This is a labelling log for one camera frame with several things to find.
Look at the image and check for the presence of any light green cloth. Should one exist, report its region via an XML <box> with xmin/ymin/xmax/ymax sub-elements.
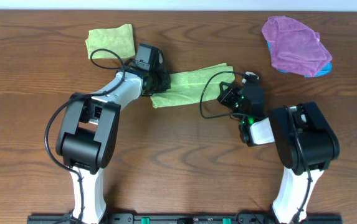
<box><xmin>151</xmin><ymin>63</ymin><xmax>235</xmax><ymax>108</ymax></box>
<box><xmin>85</xmin><ymin>24</ymin><xmax>135</xmax><ymax>59</ymax></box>

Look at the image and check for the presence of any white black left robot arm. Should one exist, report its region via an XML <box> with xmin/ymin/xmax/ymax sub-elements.
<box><xmin>55</xmin><ymin>44</ymin><xmax>171</xmax><ymax>223</ymax></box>

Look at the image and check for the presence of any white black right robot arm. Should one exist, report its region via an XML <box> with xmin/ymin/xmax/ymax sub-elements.
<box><xmin>217</xmin><ymin>82</ymin><xmax>342</xmax><ymax>223</ymax></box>

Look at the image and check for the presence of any folded light green cloth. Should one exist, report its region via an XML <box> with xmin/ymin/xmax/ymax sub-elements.
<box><xmin>85</xmin><ymin>24</ymin><xmax>135</xmax><ymax>59</ymax></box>

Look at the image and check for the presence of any purple cloth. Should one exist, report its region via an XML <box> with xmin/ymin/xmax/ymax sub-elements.
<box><xmin>262</xmin><ymin>16</ymin><xmax>332</xmax><ymax>77</ymax></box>

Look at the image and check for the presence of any blue cloth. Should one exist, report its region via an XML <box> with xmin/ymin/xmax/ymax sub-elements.
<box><xmin>267</xmin><ymin>41</ymin><xmax>333</xmax><ymax>78</ymax></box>

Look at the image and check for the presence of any black right camera cable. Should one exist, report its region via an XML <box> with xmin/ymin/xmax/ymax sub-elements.
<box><xmin>199</xmin><ymin>70</ymin><xmax>313</xmax><ymax>224</ymax></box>

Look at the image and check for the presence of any black camera cable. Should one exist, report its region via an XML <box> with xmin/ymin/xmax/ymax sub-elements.
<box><xmin>199</xmin><ymin>70</ymin><xmax>313</xmax><ymax>224</ymax></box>
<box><xmin>44</xmin><ymin>48</ymin><xmax>135</xmax><ymax>224</ymax></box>

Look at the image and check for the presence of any black left camera cable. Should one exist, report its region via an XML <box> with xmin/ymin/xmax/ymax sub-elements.
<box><xmin>44</xmin><ymin>48</ymin><xmax>135</xmax><ymax>224</ymax></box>

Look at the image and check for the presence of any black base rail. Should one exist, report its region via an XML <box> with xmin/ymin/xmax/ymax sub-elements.
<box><xmin>27</xmin><ymin>213</ymin><xmax>343</xmax><ymax>224</ymax></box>

